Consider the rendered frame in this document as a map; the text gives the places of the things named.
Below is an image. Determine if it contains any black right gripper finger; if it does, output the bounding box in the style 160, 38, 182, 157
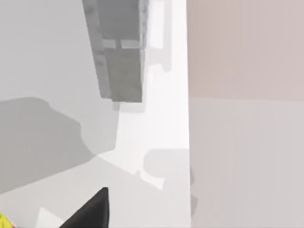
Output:
59, 187, 111, 228

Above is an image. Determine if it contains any yellow object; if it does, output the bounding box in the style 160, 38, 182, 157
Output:
0, 212, 15, 228

